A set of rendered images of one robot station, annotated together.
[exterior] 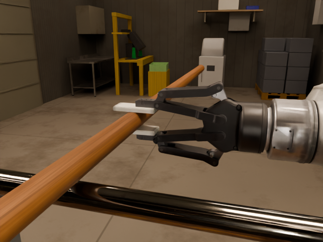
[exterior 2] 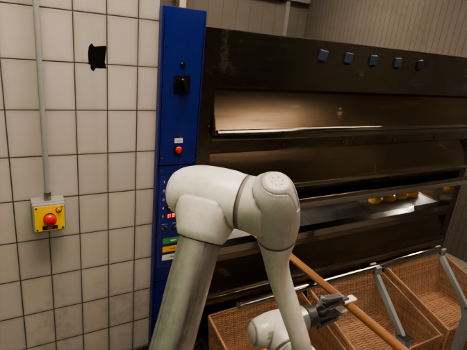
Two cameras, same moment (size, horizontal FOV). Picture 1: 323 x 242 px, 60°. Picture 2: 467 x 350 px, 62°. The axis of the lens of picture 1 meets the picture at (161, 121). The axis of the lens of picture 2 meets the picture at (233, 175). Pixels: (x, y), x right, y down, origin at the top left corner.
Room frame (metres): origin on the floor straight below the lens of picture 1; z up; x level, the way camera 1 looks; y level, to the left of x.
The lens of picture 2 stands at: (0.94, -1.16, 2.06)
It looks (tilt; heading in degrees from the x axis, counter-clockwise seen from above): 19 degrees down; 133
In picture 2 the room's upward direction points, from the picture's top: 6 degrees clockwise
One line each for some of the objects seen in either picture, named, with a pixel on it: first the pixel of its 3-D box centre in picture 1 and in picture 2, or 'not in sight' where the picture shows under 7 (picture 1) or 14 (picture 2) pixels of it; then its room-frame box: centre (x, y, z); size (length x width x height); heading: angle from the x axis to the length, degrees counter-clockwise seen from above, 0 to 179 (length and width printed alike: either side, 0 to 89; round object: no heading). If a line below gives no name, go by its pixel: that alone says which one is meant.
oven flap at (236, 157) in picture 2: not in sight; (363, 160); (0.07, 0.73, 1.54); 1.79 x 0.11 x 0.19; 74
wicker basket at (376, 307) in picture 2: not in sight; (370, 321); (0.33, 0.67, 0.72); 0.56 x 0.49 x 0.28; 73
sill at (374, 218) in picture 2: not in sight; (346, 223); (0.05, 0.74, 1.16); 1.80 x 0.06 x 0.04; 74
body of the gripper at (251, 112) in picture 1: (233, 126); (313, 314); (0.40, -0.11, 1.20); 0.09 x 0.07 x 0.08; 75
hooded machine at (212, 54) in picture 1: (212, 66); not in sight; (6.58, -1.18, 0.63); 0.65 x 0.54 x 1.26; 164
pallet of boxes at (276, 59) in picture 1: (280, 66); not in sight; (6.41, -2.70, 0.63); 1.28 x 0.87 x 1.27; 168
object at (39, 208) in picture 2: not in sight; (48, 214); (-0.29, -0.72, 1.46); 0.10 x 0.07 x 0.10; 74
